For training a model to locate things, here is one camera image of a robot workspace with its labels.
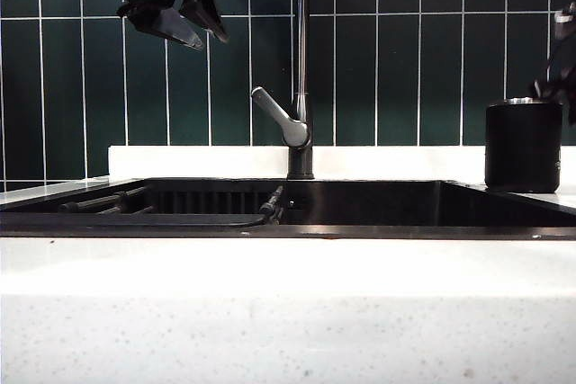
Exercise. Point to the black steel-rimmed mug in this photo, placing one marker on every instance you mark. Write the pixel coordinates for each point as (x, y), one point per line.
(522, 145)

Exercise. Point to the dark metal kitchen faucet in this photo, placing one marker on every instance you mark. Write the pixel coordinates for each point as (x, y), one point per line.
(301, 42)

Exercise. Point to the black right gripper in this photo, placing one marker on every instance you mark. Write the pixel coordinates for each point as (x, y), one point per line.
(564, 47)

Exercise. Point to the black undermount kitchen sink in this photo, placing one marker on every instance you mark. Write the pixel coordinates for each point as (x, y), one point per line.
(382, 208)

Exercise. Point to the black roll-up drying rack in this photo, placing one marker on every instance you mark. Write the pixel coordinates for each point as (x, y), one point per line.
(202, 204)

